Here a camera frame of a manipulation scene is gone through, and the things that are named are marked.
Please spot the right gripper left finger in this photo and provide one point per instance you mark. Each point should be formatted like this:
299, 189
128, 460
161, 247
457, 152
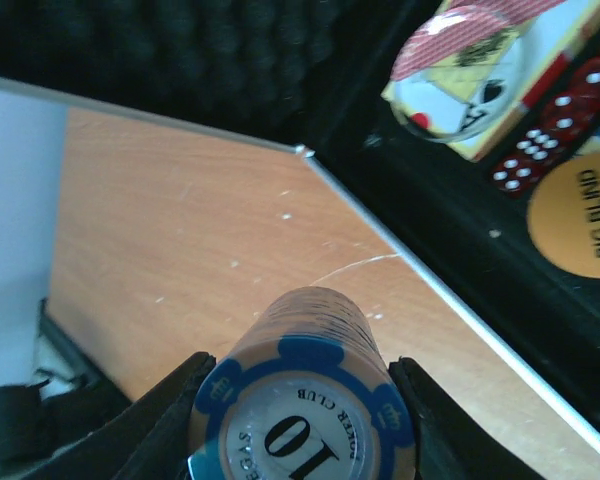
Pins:
148, 440

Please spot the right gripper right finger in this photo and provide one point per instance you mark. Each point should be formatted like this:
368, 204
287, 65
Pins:
450, 444

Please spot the aluminium poker case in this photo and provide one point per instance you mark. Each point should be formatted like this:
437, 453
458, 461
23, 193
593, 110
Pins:
294, 75

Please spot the orange button in case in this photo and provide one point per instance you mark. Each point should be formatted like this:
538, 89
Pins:
564, 216

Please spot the red dice row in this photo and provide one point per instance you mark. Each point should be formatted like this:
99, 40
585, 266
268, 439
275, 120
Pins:
558, 124

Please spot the red playing card deck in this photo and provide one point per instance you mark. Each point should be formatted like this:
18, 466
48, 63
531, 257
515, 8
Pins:
552, 33

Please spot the clear dealer puck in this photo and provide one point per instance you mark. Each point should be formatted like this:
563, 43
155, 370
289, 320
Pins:
455, 74

